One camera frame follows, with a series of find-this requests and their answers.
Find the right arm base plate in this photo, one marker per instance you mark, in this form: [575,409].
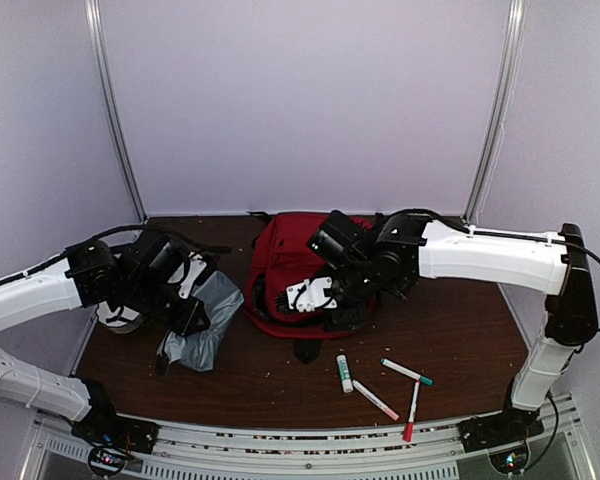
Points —
[497,432]

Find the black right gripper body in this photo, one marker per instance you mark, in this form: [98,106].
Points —
[344,321]

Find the left aluminium frame post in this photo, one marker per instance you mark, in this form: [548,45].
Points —
[98,42]

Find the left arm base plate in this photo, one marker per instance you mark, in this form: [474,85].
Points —
[108,429]

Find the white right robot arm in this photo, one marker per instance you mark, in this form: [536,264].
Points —
[417,243]

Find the aluminium frame post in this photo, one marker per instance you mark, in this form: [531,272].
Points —
[98,42]
[505,85]

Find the scalloped white bowl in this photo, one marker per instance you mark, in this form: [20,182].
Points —
[120,320]

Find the teal capped white marker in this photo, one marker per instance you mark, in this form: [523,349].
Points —
[406,372]

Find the pink capped white marker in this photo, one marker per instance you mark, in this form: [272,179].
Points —
[376,401]

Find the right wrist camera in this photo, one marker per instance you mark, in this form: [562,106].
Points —
[307,296]

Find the front aluminium rail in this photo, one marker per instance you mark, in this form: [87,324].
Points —
[194,451]

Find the white glue stick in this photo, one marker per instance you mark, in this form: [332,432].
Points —
[344,373]

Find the right aluminium frame post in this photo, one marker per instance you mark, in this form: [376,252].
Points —
[505,85]

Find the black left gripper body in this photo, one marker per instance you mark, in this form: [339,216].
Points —
[180,321]

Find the red capped white marker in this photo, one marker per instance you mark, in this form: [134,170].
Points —
[408,431]

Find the red backpack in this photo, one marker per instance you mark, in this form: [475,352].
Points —
[280,258]

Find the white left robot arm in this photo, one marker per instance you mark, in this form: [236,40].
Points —
[149,280]

